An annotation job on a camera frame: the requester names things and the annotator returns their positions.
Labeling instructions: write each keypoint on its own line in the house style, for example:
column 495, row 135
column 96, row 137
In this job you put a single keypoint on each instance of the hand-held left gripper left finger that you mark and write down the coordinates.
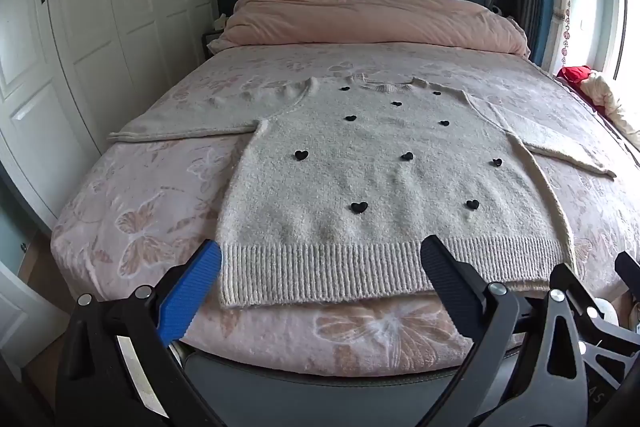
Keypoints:
column 192, row 287

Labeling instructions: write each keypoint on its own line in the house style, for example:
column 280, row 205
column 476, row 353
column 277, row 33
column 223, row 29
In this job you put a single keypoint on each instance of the pink duvet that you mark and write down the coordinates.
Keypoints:
column 360, row 19

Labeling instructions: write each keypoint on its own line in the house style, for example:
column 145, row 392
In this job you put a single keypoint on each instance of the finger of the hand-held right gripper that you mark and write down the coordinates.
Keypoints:
column 629, row 269

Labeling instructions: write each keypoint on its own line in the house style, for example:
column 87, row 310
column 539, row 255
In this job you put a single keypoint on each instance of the red cloth by window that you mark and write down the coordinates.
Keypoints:
column 575, row 74

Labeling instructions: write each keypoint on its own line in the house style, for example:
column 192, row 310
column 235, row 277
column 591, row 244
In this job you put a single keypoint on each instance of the window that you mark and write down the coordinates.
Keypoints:
column 631, row 17

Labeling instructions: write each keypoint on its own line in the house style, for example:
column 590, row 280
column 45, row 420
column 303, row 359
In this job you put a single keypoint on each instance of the cream cloth by window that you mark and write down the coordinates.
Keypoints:
column 607, row 99

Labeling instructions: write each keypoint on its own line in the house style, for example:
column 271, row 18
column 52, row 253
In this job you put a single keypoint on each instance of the white wardrobe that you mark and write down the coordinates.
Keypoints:
column 90, row 37

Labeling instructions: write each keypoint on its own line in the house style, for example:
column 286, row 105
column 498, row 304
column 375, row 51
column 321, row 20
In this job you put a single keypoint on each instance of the pink butterfly print blanket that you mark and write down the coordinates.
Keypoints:
column 150, row 207

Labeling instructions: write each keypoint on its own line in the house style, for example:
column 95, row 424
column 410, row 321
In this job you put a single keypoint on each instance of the cream sweater with black hearts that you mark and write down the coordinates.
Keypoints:
column 380, row 187

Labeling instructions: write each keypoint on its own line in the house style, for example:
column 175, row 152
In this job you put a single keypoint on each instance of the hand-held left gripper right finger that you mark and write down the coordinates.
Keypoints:
column 447, row 282

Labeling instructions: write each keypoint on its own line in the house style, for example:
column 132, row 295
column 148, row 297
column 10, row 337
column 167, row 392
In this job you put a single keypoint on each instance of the dark nightstand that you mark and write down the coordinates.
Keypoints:
column 210, row 47

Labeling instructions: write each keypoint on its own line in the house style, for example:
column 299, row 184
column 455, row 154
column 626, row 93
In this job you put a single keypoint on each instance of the tissue box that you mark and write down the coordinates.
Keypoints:
column 218, row 23

